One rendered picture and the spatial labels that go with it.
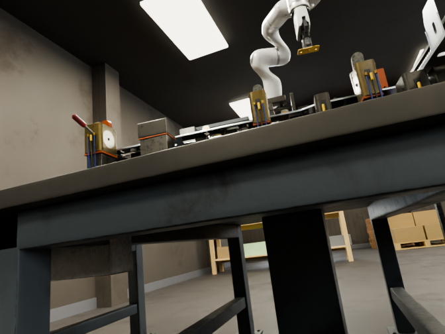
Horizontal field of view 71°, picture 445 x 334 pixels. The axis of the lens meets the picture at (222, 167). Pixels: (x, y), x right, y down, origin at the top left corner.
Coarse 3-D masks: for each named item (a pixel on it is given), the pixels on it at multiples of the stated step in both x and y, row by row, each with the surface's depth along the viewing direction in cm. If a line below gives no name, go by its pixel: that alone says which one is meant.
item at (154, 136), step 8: (160, 120) 117; (168, 120) 118; (144, 128) 118; (152, 128) 117; (160, 128) 116; (168, 128) 117; (144, 136) 117; (152, 136) 116; (160, 136) 116; (168, 136) 117; (144, 144) 117; (152, 144) 116; (160, 144) 115; (168, 144) 115; (144, 152) 116; (152, 152) 115
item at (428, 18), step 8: (432, 0) 113; (424, 8) 120; (432, 8) 114; (424, 16) 121; (432, 16) 115; (424, 24) 122; (440, 24) 110; (432, 32) 117; (440, 32) 112; (432, 40) 118; (432, 48) 120
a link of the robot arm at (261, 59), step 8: (264, 48) 172; (272, 48) 171; (256, 56) 169; (264, 56) 169; (272, 56) 170; (256, 64) 170; (264, 64) 170; (272, 64) 173; (256, 72) 176; (264, 72) 171; (264, 80) 174; (272, 80) 172; (264, 88) 176; (272, 88) 172; (280, 88) 174; (272, 96) 173
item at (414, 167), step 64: (128, 192) 55; (192, 192) 51; (256, 192) 47; (320, 192) 44; (384, 192) 41; (0, 256) 64; (64, 256) 91; (128, 256) 92; (384, 256) 165; (0, 320) 60
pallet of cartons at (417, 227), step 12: (396, 216) 732; (408, 216) 724; (420, 216) 718; (432, 216) 711; (396, 228) 727; (408, 228) 683; (420, 228) 676; (432, 228) 670; (396, 240) 684; (408, 240) 678; (420, 240) 672; (432, 240) 665
